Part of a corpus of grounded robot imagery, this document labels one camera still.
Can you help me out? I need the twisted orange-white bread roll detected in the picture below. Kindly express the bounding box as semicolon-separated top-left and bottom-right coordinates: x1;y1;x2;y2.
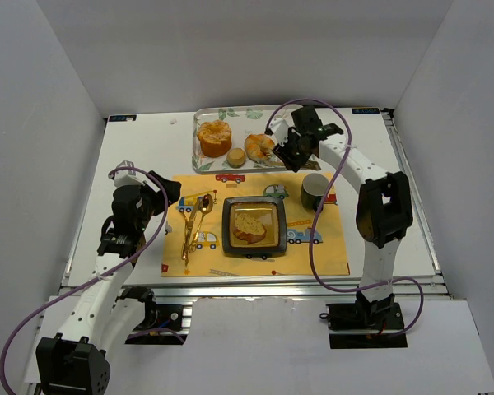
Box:
244;134;275;162

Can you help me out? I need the sliced bread piece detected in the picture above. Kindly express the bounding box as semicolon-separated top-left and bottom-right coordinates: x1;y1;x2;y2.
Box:
233;211;267;244

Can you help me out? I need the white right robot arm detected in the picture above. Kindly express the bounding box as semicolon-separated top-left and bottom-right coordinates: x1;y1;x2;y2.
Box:
265;106;413;313

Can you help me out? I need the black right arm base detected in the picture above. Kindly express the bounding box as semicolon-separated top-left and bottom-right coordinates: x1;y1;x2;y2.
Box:
319;292;408;350

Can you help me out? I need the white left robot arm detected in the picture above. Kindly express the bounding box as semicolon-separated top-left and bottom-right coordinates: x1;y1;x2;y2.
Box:
35;166;181;394

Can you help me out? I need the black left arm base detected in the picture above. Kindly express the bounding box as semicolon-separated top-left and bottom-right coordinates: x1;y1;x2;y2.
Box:
117;286;186;346

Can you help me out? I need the gold fork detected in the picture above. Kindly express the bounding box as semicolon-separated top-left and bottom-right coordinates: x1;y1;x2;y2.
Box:
182;198;201;264

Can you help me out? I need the dark green mug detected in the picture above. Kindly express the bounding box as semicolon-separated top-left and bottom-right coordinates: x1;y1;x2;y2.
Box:
301;173;329;211

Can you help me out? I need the gold knife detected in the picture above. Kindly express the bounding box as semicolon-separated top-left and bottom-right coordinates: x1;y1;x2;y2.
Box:
182;197;207;264

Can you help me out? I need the yellow vehicle-print placemat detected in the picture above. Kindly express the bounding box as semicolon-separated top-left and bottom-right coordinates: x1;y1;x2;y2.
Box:
161;173;350;278

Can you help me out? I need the gold spoon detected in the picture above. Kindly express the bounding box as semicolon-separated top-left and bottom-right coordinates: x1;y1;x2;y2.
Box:
189;193;214;253

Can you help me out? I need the white leaf-pattern tray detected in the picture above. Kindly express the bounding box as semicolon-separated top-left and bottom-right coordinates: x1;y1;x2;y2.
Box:
192;105;286;174

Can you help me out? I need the small round bun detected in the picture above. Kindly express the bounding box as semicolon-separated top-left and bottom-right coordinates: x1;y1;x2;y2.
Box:
226;148;246;168

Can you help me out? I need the black square plate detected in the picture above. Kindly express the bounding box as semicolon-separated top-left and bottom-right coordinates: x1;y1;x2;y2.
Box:
221;196;287;259

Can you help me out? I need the blue label sticker right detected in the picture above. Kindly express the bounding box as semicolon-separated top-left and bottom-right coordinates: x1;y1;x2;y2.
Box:
352;107;380;114

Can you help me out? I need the blue label sticker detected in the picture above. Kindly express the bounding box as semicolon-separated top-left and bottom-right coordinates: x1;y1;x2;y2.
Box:
108;114;137;123
352;107;380;114

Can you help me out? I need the large orange bundt cake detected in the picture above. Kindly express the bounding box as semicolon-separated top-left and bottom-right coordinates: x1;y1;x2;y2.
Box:
197;119;232;158

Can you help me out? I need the blue label sticker left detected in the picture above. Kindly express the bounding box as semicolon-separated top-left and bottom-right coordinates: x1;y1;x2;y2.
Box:
108;114;137;123

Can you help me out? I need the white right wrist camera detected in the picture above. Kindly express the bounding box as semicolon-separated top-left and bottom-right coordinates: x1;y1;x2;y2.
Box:
264;118;290;146

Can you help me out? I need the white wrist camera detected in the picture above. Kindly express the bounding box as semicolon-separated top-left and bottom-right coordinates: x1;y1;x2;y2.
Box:
108;160;144;188
264;118;290;146

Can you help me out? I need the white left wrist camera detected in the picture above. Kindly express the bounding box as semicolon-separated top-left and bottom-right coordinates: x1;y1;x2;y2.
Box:
108;160;144;188

